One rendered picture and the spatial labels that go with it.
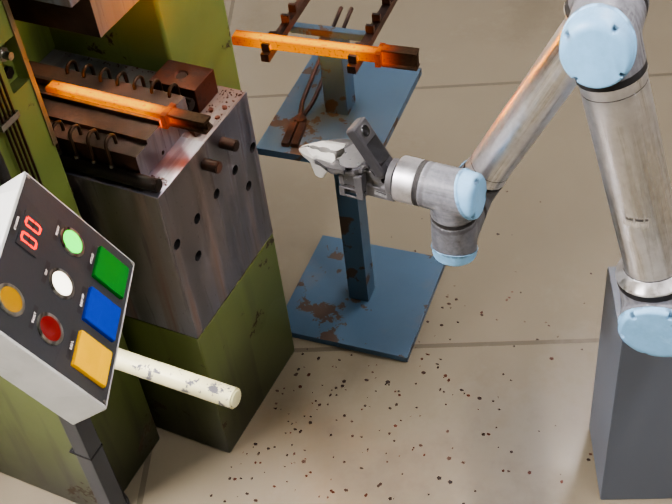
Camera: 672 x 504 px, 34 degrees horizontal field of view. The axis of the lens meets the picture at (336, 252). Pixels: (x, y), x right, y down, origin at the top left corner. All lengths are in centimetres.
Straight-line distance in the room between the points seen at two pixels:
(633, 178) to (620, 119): 12
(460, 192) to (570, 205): 149
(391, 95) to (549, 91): 84
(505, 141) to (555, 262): 126
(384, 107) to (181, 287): 70
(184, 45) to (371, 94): 49
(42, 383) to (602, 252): 198
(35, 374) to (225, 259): 88
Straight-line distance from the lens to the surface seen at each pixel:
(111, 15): 214
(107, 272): 200
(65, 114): 244
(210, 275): 255
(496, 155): 214
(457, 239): 213
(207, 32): 271
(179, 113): 232
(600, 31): 174
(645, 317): 209
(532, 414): 296
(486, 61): 410
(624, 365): 241
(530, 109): 205
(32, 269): 187
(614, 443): 264
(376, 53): 245
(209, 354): 266
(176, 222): 236
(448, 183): 206
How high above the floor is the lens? 239
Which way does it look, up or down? 45 degrees down
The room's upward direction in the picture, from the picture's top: 8 degrees counter-clockwise
